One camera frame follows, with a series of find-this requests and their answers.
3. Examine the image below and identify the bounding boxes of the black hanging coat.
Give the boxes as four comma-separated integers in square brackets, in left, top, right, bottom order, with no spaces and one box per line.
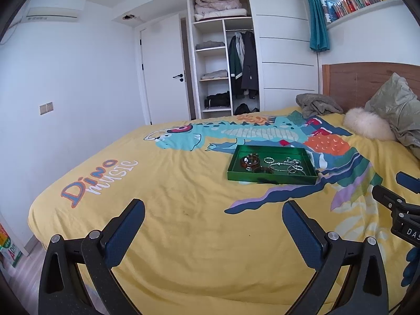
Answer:
[241,31,260,100]

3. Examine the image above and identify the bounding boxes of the dark green hanging jacket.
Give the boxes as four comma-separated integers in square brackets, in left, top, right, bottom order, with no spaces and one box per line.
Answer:
[228,34,245,99]

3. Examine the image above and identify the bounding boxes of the white fluffy pillow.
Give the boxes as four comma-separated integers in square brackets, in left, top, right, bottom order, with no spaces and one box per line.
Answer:
[343,107,396,141]

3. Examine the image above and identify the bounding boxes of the teal curtain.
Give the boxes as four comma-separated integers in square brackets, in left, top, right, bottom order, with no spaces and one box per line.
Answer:
[304,0,330,52]

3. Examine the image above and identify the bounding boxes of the green metal tray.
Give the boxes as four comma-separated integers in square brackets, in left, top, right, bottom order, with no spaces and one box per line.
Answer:
[227,144,319,186]

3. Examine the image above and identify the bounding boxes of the person's right hand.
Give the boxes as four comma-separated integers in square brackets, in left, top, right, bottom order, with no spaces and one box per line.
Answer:
[401,247,420,287]

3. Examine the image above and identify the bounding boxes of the colourful cardboard box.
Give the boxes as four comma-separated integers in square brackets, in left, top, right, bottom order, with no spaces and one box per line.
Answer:
[0,223,23,268]

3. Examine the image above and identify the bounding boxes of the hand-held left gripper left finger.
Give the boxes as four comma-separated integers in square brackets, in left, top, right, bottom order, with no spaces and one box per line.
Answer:
[39,198,146,315]

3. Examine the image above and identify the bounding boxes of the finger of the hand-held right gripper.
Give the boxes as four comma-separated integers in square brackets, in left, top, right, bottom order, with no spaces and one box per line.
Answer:
[395,171,420,188]
[372,185,409,211]

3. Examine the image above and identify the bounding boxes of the white wardrobe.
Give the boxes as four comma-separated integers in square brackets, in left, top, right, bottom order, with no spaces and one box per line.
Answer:
[186,0,320,120]

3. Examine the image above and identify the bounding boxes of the yellow printed bedspread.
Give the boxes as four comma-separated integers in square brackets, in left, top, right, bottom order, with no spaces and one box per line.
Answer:
[28,107,420,315]

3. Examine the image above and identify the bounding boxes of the folded grey clothes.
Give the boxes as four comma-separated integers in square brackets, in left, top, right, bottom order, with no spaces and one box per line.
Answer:
[196,41,225,52]

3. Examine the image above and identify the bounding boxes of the folded beige clothes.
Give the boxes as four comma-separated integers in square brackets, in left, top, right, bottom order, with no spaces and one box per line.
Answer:
[201,70,228,80]

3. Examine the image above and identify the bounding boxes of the white hanging garment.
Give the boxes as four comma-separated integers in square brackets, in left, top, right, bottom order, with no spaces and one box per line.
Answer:
[237,32,247,73]

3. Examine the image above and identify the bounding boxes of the folded pink duvet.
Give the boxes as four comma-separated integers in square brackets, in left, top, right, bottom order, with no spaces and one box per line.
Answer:
[193,0,247,22]

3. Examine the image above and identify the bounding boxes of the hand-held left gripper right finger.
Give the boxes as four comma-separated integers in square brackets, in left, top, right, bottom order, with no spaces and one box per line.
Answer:
[282,199,389,315]

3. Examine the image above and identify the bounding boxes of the grey crumpled blanket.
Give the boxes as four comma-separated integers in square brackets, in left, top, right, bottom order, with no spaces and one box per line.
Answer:
[295,93,344,119]

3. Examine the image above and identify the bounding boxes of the grey-green pillow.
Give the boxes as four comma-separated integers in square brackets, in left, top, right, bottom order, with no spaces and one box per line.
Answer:
[364,72,420,160]

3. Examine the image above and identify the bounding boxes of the white door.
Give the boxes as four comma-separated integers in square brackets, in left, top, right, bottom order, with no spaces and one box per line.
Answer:
[136,15,192,125]

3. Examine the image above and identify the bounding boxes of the wooden headboard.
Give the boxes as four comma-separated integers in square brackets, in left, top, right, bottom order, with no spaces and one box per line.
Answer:
[322,62,420,112]

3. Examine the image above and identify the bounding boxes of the white air conditioner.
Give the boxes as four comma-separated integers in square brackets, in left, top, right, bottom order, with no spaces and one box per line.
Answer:
[24,0,86,20]

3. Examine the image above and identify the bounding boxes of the white wall shelf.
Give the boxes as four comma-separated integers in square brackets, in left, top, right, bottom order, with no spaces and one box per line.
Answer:
[326,0,405,31]

